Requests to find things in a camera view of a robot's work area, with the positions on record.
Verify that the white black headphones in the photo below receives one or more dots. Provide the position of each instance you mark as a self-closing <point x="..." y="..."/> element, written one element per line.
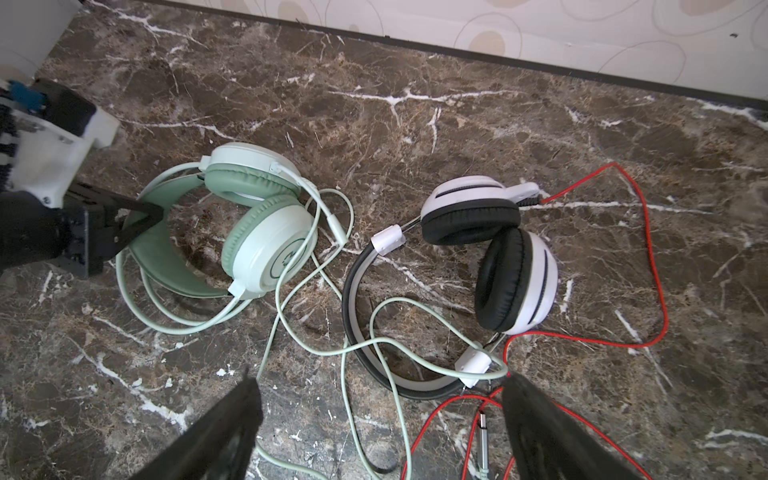
<point x="516" y="283"/>

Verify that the mint green headphones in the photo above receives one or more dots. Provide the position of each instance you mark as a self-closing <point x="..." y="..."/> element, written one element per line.
<point x="271" y="242"/>

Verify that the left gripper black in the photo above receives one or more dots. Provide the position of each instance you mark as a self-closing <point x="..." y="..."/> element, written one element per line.
<point x="79" y="237"/>

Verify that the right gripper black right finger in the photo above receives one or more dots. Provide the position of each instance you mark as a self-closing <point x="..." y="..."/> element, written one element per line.
<point x="547" y="443"/>

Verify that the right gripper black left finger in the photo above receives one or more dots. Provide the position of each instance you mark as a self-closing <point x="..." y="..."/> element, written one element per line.
<point x="219" y="445"/>

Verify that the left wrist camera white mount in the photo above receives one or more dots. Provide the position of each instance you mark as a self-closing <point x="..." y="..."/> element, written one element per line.
<point x="47" y="131"/>

